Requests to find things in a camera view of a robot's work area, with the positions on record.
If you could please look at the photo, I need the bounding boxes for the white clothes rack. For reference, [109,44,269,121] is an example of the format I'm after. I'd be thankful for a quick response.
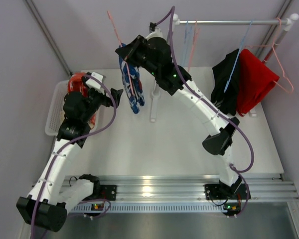
[150,13,296,122]

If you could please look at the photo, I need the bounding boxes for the black drawstring trousers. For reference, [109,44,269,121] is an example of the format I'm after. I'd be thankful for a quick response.
[211,49,241,116]

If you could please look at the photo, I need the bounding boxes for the orange white patterned trousers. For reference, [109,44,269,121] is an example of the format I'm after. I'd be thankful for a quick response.
[67,72,96,129]

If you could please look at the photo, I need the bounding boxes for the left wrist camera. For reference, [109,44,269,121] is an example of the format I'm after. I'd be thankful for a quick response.
[85,72,105,94]

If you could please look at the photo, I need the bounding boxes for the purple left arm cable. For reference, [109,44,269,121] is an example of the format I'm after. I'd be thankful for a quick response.
[29,77,118,239]

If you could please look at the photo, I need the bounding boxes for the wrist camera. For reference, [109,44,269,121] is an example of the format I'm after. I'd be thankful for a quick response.
[145,22,163,40]
[85,72,105,94]

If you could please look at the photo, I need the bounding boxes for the blue patterned trousers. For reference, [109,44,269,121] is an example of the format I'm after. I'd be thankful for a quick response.
[119,56,145,114]

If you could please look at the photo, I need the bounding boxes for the grey slotted cable duct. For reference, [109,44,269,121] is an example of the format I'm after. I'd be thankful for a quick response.
[71,203,227,214]

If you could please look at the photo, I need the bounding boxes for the white plastic basket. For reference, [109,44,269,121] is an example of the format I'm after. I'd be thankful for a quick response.
[44,79,99,136]

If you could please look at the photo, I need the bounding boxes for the red trousers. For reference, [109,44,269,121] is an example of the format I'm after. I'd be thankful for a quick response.
[236,49,280,116]

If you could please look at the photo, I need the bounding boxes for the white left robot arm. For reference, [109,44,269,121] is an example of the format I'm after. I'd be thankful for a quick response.
[16,88,123,232]

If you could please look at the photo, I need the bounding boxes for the blue wire hanger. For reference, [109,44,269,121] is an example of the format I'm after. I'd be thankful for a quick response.
[181,21,193,67]

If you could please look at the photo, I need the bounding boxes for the pink wire hanger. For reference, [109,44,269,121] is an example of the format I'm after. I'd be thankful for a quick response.
[187,21,200,72]

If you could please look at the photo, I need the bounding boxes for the beige drawstring trousers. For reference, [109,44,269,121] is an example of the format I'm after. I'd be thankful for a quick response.
[60,111,65,123]

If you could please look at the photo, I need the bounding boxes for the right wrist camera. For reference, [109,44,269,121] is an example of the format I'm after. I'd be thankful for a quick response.
[145,22,163,40]

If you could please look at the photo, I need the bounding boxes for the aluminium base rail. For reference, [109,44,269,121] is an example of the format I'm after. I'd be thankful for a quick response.
[100,174,299,203]

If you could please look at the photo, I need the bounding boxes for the blue hanger with black trousers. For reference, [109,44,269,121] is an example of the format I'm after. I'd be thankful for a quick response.
[223,19,254,93]

